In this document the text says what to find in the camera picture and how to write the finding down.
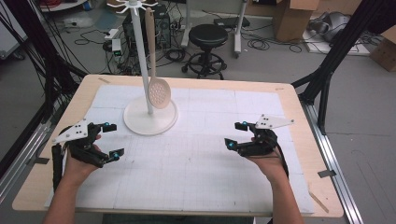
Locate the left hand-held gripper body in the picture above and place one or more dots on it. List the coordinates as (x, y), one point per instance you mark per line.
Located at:
(79, 132)

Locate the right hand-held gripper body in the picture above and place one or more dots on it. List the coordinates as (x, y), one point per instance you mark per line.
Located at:
(263, 144)

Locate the white utensil stand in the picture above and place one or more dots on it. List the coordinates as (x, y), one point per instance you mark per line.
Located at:
(149, 123)

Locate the beige slotted spoon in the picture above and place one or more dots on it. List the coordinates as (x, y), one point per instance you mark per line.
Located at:
(151, 46)

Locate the person's right hand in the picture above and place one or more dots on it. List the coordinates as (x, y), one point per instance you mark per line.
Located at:
(272, 168)

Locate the person's left hand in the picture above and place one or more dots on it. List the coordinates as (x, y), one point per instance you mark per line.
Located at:
(74, 172)

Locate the grey tape piece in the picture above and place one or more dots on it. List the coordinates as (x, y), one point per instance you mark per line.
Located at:
(42, 160)
(327, 173)

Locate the white grid mat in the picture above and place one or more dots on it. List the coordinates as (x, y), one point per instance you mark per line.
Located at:
(193, 180)

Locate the thin wooden stick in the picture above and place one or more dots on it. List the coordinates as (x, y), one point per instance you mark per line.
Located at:
(319, 201)

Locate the white box with display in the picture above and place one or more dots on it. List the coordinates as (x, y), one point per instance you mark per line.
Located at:
(116, 46)

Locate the white power strip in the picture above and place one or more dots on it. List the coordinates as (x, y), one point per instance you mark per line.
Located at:
(111, 33)

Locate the white stand leg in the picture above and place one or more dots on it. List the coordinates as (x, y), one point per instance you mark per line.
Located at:
(186, 28)
(239, 31)

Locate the black round stool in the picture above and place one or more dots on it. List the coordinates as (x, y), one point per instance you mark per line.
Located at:
(208, 34)

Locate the flat black device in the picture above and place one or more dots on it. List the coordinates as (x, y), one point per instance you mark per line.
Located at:
(232, 21)

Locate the black computer tower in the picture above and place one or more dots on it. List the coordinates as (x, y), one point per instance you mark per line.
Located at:
(162, 29)

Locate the tall cardboard box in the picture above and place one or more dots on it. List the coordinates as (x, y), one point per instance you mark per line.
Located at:
(292, 21)

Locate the white flat board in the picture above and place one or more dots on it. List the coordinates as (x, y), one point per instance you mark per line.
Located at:
(351, 49)

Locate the small cardboard box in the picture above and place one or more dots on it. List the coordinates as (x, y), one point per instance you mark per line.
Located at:
(386, 51)

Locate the aluminium rail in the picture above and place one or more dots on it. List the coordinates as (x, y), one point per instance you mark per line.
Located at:
(339, 180)
(21, 161)

